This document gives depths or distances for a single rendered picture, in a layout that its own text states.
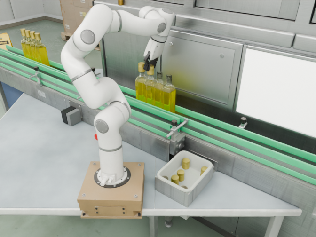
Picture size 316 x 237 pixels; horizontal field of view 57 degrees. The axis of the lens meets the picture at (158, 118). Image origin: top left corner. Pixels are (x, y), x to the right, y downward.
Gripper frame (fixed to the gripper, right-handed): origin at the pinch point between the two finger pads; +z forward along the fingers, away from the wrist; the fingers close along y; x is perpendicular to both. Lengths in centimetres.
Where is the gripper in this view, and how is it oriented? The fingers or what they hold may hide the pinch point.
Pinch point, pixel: (150, 65)
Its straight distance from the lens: 146.8
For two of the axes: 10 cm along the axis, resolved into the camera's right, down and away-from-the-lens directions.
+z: -2.8, 7.2, 6.3
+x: 8.0, 5.4, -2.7
